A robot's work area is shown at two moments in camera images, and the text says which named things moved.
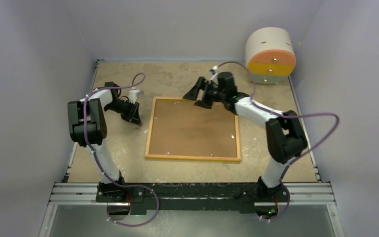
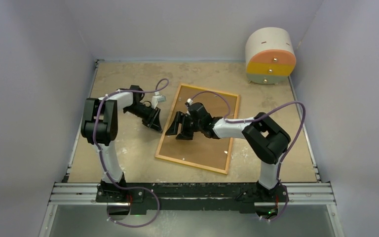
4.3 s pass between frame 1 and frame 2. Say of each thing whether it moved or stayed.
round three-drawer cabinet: stayed
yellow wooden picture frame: moved
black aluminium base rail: stayed
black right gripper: moved
